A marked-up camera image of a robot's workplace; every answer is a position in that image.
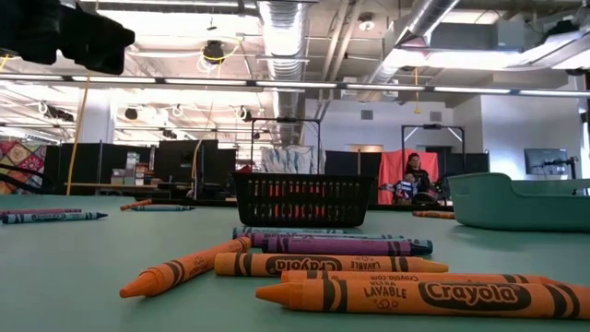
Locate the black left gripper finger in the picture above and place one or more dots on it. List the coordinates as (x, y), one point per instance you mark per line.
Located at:
(97, 32)
(101, 60)

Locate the blue violet crayon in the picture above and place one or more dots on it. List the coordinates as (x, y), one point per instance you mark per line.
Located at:
(69, 216)

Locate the black slotted plastic basket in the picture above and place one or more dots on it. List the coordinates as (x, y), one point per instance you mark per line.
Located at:
(299, 177)

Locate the teal crayon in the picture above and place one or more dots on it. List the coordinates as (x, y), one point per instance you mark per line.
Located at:
(419, 240)

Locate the black partition panel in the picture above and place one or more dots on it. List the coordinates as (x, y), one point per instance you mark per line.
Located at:
(87, 166)
(177, 161)

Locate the stacked storage boxes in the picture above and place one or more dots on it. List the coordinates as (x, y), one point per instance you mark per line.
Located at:
(132, 166)

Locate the black ceiling dome fixture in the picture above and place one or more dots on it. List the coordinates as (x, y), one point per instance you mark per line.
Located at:
(213, 50)

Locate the wooden bench top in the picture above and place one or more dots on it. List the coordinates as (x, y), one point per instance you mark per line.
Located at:
(101, 185)

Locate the colourful patterned quilt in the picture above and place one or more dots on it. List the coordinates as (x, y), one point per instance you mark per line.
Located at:
(20, 159)

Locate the long ceiling light strip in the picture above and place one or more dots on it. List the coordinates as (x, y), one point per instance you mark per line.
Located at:
(295, 84)

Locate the white blue hanging cloth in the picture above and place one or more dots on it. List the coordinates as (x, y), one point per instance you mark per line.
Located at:
(288, 161)

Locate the green table mat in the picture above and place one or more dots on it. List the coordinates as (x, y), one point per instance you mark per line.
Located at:
(69, 276)

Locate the purple crayon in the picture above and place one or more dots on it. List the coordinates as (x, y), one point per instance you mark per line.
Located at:
(251, 240)
(336, 246)

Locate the round ceiling fixture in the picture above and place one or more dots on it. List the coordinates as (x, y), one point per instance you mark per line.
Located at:
(366, 22)

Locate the dark partition panel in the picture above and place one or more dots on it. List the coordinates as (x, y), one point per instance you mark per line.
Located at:
(350, 163)
(475, 162)

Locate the red fabric backdrop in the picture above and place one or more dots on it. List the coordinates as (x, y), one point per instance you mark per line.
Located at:
(389, 170)

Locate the person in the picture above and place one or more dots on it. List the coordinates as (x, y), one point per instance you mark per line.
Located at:
(417, 175)

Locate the teal plastic bin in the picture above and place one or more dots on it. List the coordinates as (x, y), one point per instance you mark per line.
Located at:
(507, 212)

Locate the silver ceiling duct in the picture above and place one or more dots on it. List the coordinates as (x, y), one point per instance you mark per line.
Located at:
(283, 41)
(428, 18)

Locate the black metal rack frame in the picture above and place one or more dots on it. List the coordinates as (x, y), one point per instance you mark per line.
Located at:
(286, 120)
(433, 126)

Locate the grey wall vent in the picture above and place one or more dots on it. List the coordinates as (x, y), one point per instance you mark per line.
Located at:
(435, 116)
(366, 115)

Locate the dark wall monitor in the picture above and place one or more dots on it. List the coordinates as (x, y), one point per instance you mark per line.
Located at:
(537, 159)

